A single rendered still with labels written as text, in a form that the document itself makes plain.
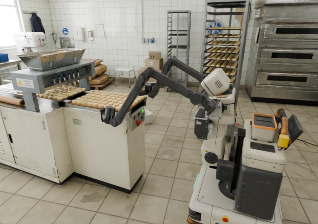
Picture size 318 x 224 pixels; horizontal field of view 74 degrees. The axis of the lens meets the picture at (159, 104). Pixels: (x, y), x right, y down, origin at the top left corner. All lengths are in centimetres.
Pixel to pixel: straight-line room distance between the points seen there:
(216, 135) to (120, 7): 489
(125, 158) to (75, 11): 525
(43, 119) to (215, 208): 160
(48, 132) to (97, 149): 45
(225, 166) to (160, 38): 451
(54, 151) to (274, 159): 182
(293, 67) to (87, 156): 402
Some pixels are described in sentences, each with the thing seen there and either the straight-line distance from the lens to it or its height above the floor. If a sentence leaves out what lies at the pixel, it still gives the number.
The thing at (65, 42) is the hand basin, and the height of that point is 105.
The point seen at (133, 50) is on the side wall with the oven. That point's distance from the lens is 596.
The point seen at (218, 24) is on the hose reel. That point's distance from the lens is 541.
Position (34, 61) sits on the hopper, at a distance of 212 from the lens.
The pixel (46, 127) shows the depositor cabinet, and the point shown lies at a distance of 214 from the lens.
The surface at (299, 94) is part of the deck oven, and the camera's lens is 505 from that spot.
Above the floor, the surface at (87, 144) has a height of 48.
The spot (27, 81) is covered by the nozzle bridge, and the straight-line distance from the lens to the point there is 209.
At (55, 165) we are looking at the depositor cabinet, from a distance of 232.
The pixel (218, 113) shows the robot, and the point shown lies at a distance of 141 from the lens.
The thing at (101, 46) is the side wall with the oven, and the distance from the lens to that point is 634.
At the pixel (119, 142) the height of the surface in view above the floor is 59.
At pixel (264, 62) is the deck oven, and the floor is 85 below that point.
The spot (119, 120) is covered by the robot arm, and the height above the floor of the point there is 92.
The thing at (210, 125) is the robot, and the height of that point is 87.
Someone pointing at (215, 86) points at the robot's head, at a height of 117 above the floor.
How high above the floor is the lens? 157
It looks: 21 degrees down
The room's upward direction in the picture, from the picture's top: straight up
